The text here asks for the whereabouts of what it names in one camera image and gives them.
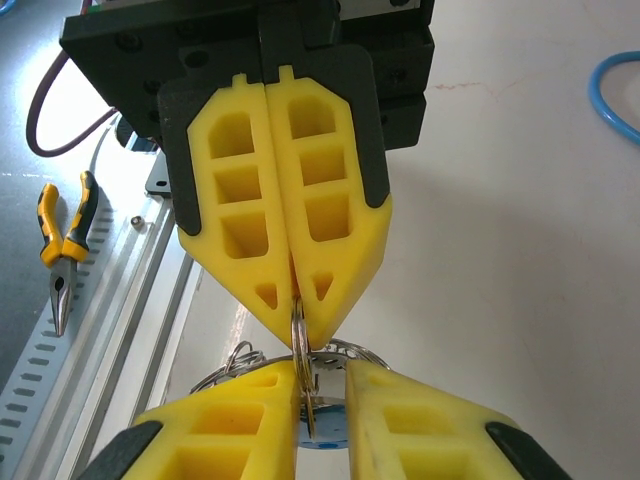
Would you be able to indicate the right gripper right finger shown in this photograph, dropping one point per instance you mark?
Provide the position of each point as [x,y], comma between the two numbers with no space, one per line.
[425,440]

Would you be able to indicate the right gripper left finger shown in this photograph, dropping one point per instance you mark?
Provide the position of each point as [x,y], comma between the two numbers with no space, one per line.
[225,440]

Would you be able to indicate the small metal nut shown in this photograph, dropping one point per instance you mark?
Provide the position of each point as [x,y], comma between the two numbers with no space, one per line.
[135,221]

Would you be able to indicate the metal keyring holder plate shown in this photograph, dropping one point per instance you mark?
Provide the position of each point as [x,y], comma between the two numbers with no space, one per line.
[330,362]

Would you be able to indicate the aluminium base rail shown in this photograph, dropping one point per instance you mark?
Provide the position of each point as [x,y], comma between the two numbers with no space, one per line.
[145,280]

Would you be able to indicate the blue stethoscope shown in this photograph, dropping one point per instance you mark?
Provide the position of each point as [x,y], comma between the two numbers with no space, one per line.
[597,100]

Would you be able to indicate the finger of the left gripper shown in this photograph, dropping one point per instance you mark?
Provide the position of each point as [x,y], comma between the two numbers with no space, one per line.
[350,260]
[205,200]

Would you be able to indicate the yellow black pliers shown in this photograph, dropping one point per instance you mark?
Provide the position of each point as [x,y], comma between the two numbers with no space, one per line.
[62,280]

